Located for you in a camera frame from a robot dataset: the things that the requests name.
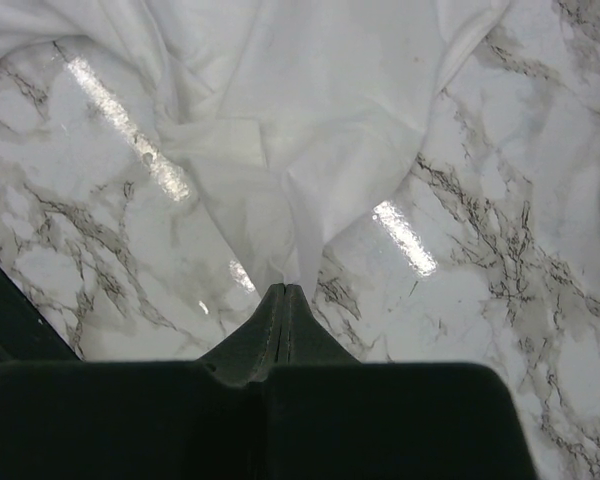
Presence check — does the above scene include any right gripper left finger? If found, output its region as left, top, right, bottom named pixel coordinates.
left=0, top=286, right=284, bottom=479

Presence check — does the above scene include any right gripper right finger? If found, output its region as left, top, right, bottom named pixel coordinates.
left=263, top=285, right=535, bottom=479

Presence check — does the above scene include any white printed t shirt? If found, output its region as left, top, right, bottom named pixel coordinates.
left=0, top=1, right=508, bottom=292

